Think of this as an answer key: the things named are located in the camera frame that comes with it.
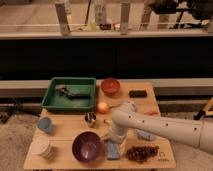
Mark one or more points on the orange carrot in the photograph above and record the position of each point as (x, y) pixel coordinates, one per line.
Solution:
(151, 113)

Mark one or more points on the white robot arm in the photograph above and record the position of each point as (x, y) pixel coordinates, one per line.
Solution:
(195, 133)

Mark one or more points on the black rectangular block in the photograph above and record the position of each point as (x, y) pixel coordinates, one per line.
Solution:
(137, 93)

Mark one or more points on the dark tool in tray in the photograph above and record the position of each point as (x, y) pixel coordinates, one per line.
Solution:
(63, 91)

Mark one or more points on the blue sponge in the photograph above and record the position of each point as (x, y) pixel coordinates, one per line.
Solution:
(112, 151)

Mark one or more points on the yellow-red apple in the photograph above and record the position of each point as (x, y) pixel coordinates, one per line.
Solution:
(103, 107)

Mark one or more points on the purple bowl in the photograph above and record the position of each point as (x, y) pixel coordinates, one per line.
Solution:
(87, 147)

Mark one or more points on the red-orange bowl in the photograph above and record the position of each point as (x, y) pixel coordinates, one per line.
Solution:
(110, 86)

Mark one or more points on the green plastic tray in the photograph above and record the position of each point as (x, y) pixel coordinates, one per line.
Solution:
(55, 103)

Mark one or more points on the crumpled blue cloth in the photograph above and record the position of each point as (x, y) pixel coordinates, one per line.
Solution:
(145, 135)

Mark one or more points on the small metal cup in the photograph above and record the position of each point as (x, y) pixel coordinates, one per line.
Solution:
(90, 119)

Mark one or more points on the blue ceramic cup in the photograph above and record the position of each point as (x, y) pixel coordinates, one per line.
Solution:
(45, 125)

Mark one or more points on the white-handled knife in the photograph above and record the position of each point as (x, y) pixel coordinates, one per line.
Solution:
(107, 122)

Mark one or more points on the bunch of dark grapes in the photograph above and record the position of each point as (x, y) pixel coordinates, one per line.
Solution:
(141, 153)

